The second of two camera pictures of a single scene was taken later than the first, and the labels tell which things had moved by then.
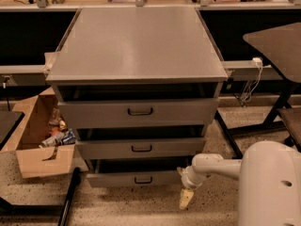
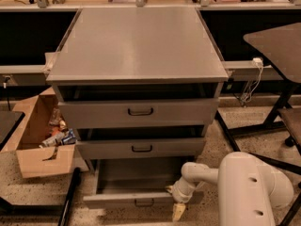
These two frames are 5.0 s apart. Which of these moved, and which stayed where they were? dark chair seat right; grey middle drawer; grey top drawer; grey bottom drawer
Moved: grey bottom drawer
Stayed: grey middle drawer; dark chair seat right; grey top drawer
